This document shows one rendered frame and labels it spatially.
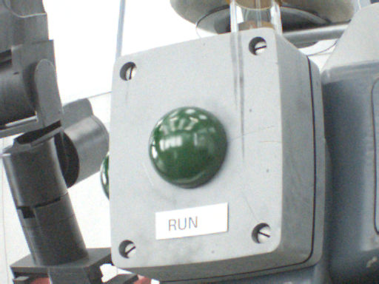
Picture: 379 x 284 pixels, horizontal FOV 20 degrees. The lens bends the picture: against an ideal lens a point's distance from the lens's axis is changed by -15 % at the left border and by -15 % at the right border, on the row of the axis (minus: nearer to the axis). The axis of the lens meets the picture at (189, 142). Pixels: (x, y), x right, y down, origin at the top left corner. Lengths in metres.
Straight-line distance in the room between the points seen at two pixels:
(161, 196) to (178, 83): 0.04
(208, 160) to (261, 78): 0.04
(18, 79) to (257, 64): 0.49
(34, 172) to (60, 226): 0.05
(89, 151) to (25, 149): 0.09
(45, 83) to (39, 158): 0.06
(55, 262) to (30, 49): 0.19
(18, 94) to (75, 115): 0.10
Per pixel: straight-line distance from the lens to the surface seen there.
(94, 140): 1.02
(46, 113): 0.94
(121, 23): 7.29
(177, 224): 0.45
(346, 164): 0.48
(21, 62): 0.93
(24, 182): 0.95
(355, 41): 0.65
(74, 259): 0.96
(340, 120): 0.49
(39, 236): 0.96
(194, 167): 0.44
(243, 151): 0.45
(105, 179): 0.49
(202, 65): 0.47
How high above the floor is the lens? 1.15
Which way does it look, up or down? 17 degrees up
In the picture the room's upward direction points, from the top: straight up
